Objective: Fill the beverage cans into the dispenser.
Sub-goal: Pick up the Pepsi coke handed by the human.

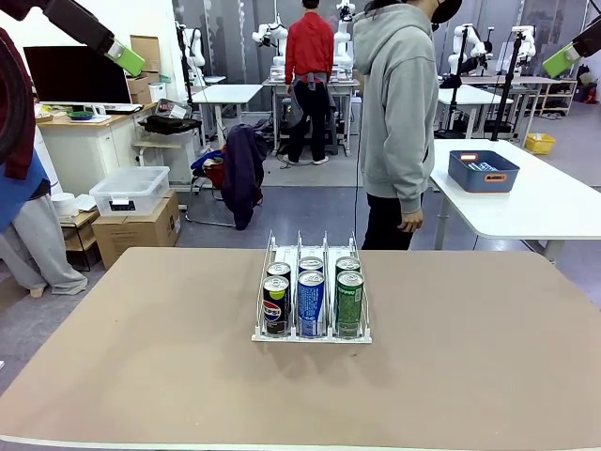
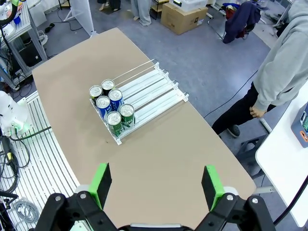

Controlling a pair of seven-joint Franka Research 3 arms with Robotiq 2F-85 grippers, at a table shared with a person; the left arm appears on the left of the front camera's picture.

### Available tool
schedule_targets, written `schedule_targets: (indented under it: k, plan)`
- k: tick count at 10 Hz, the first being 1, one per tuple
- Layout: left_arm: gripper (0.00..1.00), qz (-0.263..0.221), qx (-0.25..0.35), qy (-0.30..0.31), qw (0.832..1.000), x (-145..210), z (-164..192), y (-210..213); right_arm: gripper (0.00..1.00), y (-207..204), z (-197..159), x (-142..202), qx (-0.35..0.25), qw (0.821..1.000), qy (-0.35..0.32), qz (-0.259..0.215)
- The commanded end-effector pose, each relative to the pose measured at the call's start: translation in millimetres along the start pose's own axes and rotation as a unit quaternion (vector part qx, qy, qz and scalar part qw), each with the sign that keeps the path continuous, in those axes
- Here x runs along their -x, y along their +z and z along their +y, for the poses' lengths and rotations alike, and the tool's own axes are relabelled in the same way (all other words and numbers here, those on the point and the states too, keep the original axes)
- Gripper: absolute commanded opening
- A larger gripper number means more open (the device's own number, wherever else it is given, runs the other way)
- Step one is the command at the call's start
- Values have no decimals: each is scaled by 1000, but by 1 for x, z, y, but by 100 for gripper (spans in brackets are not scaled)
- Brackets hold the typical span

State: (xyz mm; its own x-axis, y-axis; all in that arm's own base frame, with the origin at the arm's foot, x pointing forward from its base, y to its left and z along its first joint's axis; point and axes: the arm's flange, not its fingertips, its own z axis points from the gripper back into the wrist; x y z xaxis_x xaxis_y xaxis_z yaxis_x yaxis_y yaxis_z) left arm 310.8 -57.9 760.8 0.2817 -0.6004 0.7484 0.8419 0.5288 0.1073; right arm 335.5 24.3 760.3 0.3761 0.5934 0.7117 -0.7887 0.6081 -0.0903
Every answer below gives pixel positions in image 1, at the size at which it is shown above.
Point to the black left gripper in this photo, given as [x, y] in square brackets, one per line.
[42, 5]

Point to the blue plastic basket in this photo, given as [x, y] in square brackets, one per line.
[479, 183]

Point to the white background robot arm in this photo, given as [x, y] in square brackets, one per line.
[343, 37]
[526, 44]
[469, 44]
[272, 37]
[195, 47]

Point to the person's right forearm grey sleeve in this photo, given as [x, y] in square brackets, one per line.
[418, 178]

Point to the blue beverage can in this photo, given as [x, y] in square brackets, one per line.
[311, 305]
[311, 264]
[483, 166]

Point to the green beverage can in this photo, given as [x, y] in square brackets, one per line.
[349, 305]
[347, 264]

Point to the white clear can dispenser rack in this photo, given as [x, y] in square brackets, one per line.
[328, 339]

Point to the person's right hand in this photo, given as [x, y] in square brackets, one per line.
[412, 222]

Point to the stacked cardboard boxes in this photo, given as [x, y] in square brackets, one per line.
[145, 51]

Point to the wooden shelf unit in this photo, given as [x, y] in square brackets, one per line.
[559, 96]

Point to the white waste bin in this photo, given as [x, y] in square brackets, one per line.
[158, 91]

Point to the black computer monitor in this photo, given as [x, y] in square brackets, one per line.
[77, 75]

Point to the black tripod stand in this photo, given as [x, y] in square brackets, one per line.
[504, 94]
[455, 84]

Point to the small grey crate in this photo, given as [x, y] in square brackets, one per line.
[173, 109]

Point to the green bowl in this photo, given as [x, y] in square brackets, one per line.
[80, 114]

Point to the black bag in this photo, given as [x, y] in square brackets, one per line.
[171, 124]

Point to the yellow plastic basket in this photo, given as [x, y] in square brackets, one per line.
[540, 143]

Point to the white desk with wooden top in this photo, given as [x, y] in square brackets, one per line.
[84, 145]

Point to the small white background table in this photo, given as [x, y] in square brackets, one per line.
[230, 91]

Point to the person in maroon jacket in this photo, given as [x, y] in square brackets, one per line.
[19, 94]

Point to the clear plastic storage box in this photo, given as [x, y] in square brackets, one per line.
[127, 192]

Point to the large white table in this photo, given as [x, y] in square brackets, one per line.
[526, 206]

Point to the white paper roll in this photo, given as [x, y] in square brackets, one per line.
[63, 204]

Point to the dark jacket on chair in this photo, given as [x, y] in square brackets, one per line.
[241, 174]

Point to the small wooden rack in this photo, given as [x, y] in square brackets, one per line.
[82, 218]

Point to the person in grey hoodie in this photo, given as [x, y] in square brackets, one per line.
[394, 94]

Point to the large cardboard box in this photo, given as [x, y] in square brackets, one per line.
[136, 230]

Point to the person in red jacket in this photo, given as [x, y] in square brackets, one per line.
[309, 51]

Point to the silver can back left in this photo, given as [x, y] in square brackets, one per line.
[280, 269]

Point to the black Pepsi can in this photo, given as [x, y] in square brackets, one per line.
[276, 305]

